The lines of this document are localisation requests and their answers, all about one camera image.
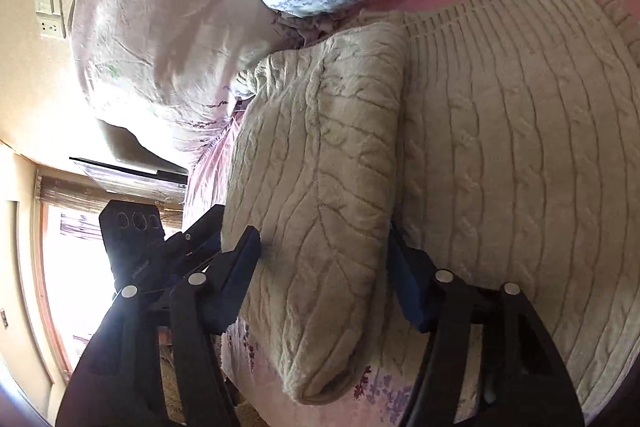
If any pale pink floral pillow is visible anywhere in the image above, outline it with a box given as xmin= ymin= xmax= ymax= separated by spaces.
xmin=72 ymin=0 xmax=303 ymax=167

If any dark bedside table top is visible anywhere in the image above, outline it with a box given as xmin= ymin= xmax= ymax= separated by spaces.
xmin=70 ymin=157 xmax=188 ymax=186

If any bamboo window blind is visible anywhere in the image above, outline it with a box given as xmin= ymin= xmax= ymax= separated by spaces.
xmin=36 ymin=176 xmax=182 ymax=229

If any beige cable knit sweater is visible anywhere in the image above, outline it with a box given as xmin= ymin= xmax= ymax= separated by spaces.
xmin=219 ymin=0 xmax=640 ymax=417

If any white wall socket plate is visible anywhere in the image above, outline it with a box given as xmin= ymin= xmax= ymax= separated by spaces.
xmin=37 ymin=13 xmax=66 ymax=40

